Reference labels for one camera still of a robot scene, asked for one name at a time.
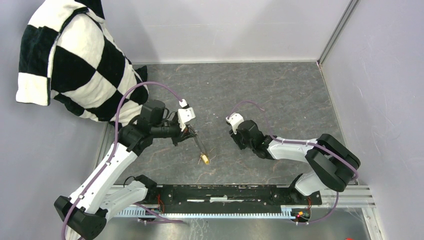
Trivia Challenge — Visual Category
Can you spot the yellow tagged key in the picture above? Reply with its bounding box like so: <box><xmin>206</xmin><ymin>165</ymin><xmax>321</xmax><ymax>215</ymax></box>
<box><xmin>198</xmin><ymin>153</ymin><xmax>210</xmax><ymax>165</ymax></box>

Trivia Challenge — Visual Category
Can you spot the black white checkered cloth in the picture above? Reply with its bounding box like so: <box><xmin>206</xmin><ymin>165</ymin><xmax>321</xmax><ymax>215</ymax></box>
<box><xmin>15</xmin><ymin>0</ymin><xmax>149</xmax><ymax>127</ymax></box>

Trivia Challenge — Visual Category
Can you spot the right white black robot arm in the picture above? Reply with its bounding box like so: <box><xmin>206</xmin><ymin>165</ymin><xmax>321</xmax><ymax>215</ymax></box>
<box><xmin>226</xmin><ymin>114</ymin><xmax>361</xmax><ymax>204</ymax></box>

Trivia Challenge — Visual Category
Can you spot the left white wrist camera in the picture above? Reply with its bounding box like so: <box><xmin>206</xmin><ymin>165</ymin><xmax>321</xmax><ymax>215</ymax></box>
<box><xmin>177</xmin><ymin>99</ymin><xmax>196</xmax><ymax>132</ymax></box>

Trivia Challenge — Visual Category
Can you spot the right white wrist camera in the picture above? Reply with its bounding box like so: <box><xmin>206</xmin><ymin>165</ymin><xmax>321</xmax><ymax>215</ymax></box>
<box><xmin>225</xmin><ymin>112</ymin><xmax>245</xmax><ymax>135</ymax></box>

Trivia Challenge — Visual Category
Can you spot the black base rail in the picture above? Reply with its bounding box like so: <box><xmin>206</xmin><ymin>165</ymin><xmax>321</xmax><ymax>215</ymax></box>
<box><xmin>141</xmin><ymin>184</ymin><xmax>323</xmax><ymax>214</ymax></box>

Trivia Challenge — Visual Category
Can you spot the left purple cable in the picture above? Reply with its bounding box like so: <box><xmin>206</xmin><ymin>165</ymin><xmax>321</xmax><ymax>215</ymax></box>
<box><xmin>61</xmin><ymin>81</ymin><xmax>185</xmax><ymax>240</ymax></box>

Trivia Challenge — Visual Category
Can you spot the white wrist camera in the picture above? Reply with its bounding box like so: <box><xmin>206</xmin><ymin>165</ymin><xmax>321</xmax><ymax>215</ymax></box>
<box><xmin>225</xmin><ymin>112</ymin><xmax>245</xmax><ymax>135</ymax></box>
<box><xmin>177</xmin><ymin>99</ymin><xmax>196</xmax><ymax>132</ymax></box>

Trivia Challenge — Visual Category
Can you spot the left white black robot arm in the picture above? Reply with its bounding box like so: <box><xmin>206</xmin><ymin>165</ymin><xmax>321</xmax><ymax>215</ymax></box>
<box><xmin>54</xmin><ymin>100</ymin><xmax>196</xmax><ymax>240</ymax></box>

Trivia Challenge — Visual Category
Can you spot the white toothed cable duct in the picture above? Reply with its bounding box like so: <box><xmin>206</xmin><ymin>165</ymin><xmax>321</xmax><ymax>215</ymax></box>
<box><xmin>115</xmin><ymin>206</ymin><xmax>295</xmax><ymax>220</ymax></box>

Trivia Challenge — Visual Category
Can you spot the purple cable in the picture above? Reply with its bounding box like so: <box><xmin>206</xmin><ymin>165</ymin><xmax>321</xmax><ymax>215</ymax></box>
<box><xmin>228</xmin><ymin>100</ymin><xmax>360</xmax><ymax>182</ymax></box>
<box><xmin>61</xmin><ymin>81</ymin><xmax>185</xmax><ymax>240</ymax></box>

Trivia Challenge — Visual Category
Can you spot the aluminium corner profile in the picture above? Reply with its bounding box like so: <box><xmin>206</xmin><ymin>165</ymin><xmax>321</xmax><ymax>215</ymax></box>
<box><xmin>316</xmin><ymin>0</ymin><xmax>360</xmax><ymax>68</ymax></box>

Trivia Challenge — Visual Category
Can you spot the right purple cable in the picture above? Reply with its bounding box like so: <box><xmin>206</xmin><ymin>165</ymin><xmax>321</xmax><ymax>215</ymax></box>
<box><xmin>228</xmin><ymin>100</ymin><xmax>360</xmax><ymax>182</ymax></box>

